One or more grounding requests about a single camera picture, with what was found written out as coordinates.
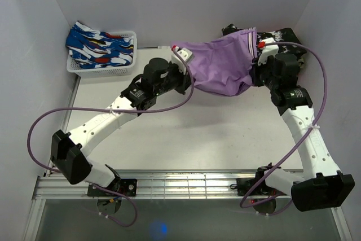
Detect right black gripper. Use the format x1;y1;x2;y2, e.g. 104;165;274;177
249;54;279;90

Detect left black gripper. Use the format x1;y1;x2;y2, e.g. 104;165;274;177
154;61;195;97

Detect purple trousers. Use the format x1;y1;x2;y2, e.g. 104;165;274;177
171;27;257;97

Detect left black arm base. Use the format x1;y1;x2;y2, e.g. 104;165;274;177
87;178;138;197

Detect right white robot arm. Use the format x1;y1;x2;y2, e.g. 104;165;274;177
252;54;355;212

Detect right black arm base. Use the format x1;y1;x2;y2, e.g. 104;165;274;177
230;178;285;196

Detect black white patterned folded trousers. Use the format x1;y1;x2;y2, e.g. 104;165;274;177
222;24;307;68

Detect blue patterned trousers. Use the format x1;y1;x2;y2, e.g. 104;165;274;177
65;21;135;69

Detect white plastic basket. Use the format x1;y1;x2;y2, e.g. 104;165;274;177
66;30;138;78

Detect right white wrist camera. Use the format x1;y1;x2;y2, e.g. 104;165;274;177
257;38;279;66

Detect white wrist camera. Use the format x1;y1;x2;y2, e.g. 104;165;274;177
257;38;279;66
170;45;194;74

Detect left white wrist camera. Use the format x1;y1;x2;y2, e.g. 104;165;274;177
170;45;194;74

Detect aluminium rail frame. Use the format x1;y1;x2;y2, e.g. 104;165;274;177
22;150;353;241

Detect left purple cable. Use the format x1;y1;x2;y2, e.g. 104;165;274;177
27;50;195;227

